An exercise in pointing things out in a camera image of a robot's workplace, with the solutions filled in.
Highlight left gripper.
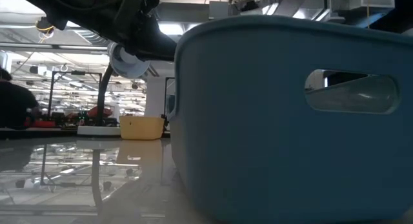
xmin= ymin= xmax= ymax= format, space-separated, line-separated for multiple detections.
xmin=19 ymin=0 xmax=177 ymax=62

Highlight yellow plastic bin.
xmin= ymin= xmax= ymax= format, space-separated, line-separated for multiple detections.
xmin=119 ymin=116 xmax=165 ymax=141

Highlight blue plastic bin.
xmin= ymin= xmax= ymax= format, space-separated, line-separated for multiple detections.
xmin=169 ymin=14 xmax=413 ymax=224

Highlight white desk lamp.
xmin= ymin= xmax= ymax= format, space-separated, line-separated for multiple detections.
xmin=76 ymin=41 xmax=152 ymax=137

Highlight person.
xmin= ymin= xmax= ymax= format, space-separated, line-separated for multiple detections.
xmin=0 ymin=67 xmax=40 ymax=130

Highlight black metal stand frame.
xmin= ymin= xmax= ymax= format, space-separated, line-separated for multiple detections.
xmin=48 ymin=70 xmax=103 ymax=120

